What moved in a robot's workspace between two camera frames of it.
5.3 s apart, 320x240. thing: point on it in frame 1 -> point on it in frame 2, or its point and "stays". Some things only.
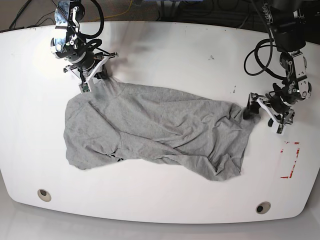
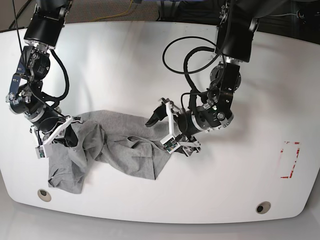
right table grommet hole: x=263 y=207 stays
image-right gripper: x=280 y=111 -> x=188 y=143
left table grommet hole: x=44 y=195 stays
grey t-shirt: x=118 y=121 -> x=109 y=142
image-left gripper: x=91 y=66 -> x=51 y=129
